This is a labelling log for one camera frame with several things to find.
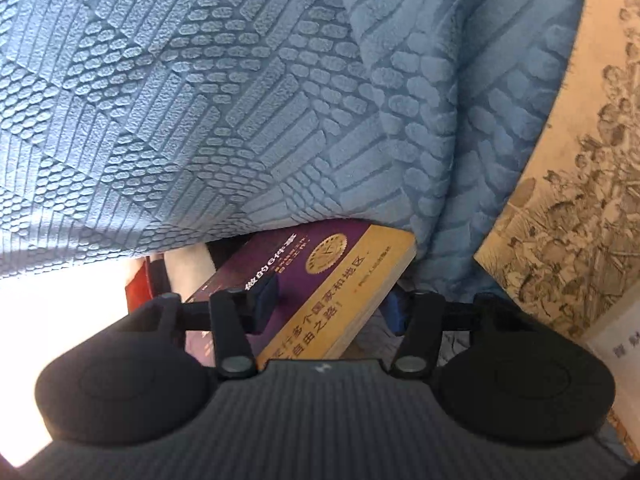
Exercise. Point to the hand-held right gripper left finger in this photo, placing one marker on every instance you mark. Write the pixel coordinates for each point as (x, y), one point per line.
(267, 305)

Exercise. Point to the brown painting cover book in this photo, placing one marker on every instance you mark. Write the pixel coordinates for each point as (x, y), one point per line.
(590, 185)

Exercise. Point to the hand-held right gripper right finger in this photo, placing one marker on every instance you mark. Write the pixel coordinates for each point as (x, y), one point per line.
(394, 312)

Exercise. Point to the blue textured sofa cover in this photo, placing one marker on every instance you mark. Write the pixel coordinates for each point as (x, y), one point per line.
(200, 110)

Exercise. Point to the purple book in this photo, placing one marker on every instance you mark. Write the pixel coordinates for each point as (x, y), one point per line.
(310, 280)

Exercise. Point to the red black cream striped blanket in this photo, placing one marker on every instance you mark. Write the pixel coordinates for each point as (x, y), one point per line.
(145, 285)

